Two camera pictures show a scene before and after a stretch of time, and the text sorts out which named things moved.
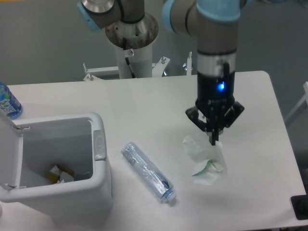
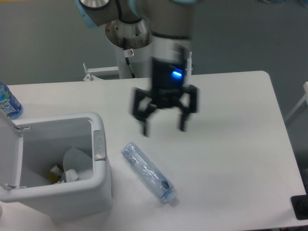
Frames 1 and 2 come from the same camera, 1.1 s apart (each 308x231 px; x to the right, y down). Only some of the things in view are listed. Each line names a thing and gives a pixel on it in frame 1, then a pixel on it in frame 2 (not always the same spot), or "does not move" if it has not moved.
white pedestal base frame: (106, 72) does not move
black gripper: (215, 95) to (167, 82)
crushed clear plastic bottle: (161, 184) does not move
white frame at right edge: (305, 98) does not move
